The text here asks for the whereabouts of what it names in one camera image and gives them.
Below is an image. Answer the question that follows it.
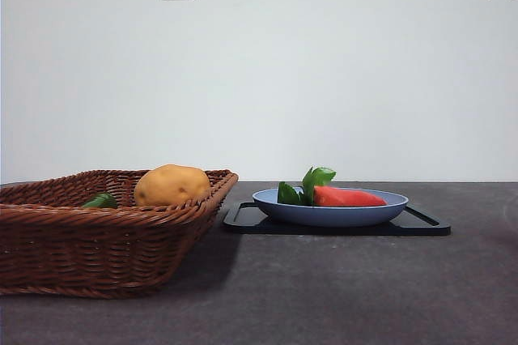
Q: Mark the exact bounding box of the orange carrot with green leaves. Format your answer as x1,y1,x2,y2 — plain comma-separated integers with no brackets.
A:
277,165,389,207

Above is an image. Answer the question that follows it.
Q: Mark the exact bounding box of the blue round plate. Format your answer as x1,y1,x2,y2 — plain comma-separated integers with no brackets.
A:
252,187,410,228

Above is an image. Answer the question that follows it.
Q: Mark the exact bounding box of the black flat tray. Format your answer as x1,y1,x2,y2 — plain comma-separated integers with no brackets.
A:
222,202,452,236

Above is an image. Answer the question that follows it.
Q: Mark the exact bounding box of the yellow-brown potato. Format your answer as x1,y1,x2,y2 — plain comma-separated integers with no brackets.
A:
134,164,212,207

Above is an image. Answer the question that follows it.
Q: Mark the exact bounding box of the green vegetable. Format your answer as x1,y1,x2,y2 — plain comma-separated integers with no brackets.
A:
82,193,118,209

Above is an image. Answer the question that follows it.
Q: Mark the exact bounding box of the brown wicker basket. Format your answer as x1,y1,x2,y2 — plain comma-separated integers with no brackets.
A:
0,168,239,300

